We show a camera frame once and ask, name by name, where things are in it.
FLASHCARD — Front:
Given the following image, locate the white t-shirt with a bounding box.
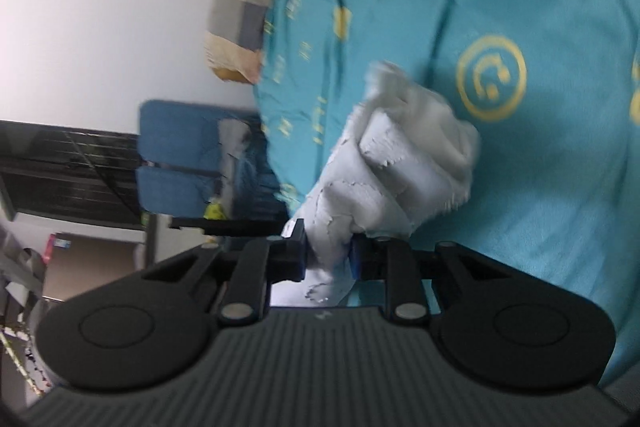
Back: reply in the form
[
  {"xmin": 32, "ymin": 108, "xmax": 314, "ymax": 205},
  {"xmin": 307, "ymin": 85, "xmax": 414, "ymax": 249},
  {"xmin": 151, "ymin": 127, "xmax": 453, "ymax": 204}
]
[{"xmin": 271, "ymin": 62, "xmax": 480, "ymax": 307}]

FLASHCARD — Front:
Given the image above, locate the brown cardboard box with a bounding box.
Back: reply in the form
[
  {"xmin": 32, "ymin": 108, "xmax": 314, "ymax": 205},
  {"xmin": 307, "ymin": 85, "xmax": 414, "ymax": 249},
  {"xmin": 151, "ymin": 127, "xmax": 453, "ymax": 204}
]
[{"xmin": 42, "ymin": 233, "xmax": 139, "ymax": 301}]

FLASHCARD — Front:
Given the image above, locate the white desk with black legs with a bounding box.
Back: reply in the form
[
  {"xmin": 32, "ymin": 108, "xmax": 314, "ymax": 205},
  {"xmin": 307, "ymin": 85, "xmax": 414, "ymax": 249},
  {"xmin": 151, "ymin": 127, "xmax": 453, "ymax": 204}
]
[{"xmin": 134, "ymin": 212, "xmax": 288, "ymax": 270}]

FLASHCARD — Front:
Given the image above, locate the yellow green toy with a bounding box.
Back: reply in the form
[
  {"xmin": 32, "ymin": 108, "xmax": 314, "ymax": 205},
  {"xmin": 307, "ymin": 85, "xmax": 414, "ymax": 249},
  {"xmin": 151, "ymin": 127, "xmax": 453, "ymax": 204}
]
[{"xmin": 204, "ymin": 202, "xmax": 227, "ymax": 220}]

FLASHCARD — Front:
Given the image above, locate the blue covered chair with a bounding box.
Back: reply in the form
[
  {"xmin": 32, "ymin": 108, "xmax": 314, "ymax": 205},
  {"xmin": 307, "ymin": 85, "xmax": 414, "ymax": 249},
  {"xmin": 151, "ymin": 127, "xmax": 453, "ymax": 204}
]
[
  {"xmin": 137, "ymin": 166, "xmax": 288, "ymax": 220},
  {"xmin": 138, "ymin": 100, "xmax": 260, "ymax": 172}
]

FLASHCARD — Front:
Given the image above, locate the dark window with grille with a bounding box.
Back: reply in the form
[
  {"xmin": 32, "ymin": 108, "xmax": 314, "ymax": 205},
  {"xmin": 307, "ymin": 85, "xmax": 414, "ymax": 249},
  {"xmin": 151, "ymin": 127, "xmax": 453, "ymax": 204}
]
[{"xmin": 0, "ymin": 120, "xmax": 142, "ymax": 230}]

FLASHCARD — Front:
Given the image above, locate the grey cloth on chair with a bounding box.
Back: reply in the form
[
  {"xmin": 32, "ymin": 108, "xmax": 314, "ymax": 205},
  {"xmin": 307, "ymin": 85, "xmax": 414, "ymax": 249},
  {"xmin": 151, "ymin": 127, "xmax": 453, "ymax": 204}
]
[{"xmin": 218, "ymin": 118, "xmax": 250, "ymax": 218}]

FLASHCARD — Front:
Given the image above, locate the teal patterned bed sheet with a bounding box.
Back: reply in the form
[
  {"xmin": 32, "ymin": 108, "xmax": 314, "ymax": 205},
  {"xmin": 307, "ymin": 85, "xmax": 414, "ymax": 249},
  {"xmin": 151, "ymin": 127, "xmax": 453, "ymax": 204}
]
[{"xmin": 255, "ymin": 0, "xmax": 639, "ymax": 381}]

